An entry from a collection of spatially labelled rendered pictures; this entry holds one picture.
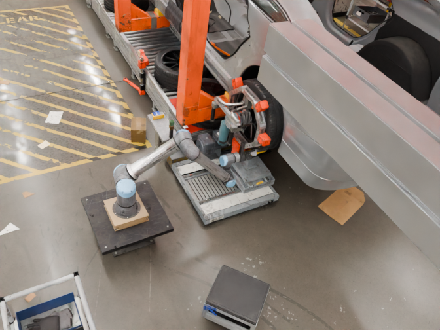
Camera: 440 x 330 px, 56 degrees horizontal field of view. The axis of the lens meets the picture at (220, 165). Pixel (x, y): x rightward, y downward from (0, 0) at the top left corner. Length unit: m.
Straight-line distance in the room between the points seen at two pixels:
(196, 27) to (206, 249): 1.89
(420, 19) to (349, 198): 1.89
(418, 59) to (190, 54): 2.23
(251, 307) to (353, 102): 2.69
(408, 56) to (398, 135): 4.00
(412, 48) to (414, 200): 4.12
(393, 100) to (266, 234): 3.46
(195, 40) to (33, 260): 2.24
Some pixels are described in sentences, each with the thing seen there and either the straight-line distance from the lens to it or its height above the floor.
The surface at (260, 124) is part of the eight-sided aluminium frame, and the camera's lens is 3.51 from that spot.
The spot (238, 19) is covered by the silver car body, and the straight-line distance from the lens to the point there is 5.40.
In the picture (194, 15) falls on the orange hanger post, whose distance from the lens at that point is 3.48.
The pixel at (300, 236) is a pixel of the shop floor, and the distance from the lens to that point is 4.05.
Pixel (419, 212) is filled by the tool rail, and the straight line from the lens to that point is 0.52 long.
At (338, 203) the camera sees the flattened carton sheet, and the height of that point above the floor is 0.01.
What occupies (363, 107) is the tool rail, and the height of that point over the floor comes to 2.82.
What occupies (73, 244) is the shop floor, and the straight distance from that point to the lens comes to 3.82.
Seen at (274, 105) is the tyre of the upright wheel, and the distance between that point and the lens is 3.54.
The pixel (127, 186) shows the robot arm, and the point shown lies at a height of 0.63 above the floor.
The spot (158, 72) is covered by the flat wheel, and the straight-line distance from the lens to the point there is 4.99.
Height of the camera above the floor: 3.09
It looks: 44 degrees down
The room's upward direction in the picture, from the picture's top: 10 degrees clockwise
